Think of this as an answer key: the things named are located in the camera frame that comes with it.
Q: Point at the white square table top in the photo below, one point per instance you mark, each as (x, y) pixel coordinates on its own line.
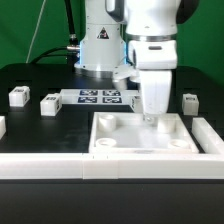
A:
(115, 132)

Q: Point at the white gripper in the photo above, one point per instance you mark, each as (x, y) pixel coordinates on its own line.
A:
(154, 62)

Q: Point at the white block left edge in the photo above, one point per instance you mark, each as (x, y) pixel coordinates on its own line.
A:
(2, 126)

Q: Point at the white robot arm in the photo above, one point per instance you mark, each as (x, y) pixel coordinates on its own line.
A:
(134, 40)

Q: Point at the white U-shaped obstacle fence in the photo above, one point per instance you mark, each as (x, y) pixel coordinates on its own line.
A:
(207, 164)

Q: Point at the white fiducial marker plate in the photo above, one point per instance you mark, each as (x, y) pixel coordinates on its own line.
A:
(97, 97)

